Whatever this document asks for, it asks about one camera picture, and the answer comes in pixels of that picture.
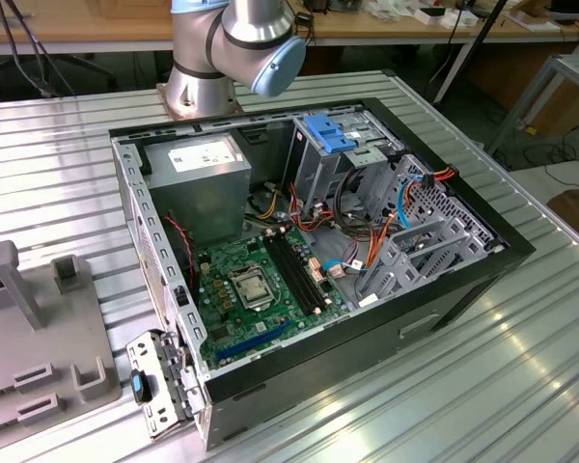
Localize black laptop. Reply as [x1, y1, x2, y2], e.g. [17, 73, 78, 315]
[549, 0, 579, 25]

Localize black open PC case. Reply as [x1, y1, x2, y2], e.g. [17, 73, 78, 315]
[106, 95, 538, 453]

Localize CPU socket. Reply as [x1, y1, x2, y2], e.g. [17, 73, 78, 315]
[226, 264, 280, 313]

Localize grey parts rack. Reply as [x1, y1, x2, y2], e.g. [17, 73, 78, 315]
[0, 238, 124, 435]

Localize yellow black wire bundle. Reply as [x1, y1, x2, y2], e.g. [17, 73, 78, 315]
[248, 180, 284, 224]

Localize blue expansion slot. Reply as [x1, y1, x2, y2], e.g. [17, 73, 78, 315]
[214, 321, 293, 363]

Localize brown cardboard box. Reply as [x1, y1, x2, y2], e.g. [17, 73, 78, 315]
[544, 188, 579, 242]
[525, 71, 579, 139]

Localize grey power supply unit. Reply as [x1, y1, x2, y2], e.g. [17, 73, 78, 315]
[142, 132, 254, 250]

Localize red black fan wire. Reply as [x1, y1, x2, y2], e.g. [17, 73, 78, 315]
[163, 214, 197, 295]

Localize blue data wire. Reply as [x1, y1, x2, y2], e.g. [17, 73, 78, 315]
[321, 174, 425, 281]

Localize thin purple wire bundle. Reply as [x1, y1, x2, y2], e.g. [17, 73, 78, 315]
[340, 240, 368, 277]

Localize orange red yellow power wire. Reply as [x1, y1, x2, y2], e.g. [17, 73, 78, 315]
[366, 165, 459, 274]

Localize metal optical drive cage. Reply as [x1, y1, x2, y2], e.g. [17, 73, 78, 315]
[289, 108, 407, 216]

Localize silver CPU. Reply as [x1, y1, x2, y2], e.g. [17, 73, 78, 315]
[234, 275, 271, 306]

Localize small black white box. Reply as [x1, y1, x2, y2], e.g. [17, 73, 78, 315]
[413, 5, 445, 24]

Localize black RAM slot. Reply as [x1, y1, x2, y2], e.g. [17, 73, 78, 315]
[275, 231, 329, 311]
[281, 229, 334, 308]
[263, 234, 319, 315]
[269, 232, 324, 313]

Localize orange motherboard power wire bundle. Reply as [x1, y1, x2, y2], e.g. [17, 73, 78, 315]
[284, 185, 342, 242]

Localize metal disk bay cage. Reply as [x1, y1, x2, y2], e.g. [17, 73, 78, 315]
[354, 152, 508, 310]

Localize black latch with blue stripe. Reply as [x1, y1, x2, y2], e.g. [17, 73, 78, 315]
[128, 368, 154, 405]

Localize hinged metal slot bracket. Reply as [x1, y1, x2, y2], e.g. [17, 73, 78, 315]
[124, 328, 209, 440]

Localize black cable loops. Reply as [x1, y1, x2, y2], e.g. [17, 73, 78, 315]
[334, 166, 383, 237]

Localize green motherboard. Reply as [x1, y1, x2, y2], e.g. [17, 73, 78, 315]
[195, 226, 353, 371]

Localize blue plastic drive latch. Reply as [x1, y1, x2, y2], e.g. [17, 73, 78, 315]
[304, 114, 359, 154]

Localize wooden desk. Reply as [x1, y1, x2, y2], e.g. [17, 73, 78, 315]
[0, 0, 579, 57]

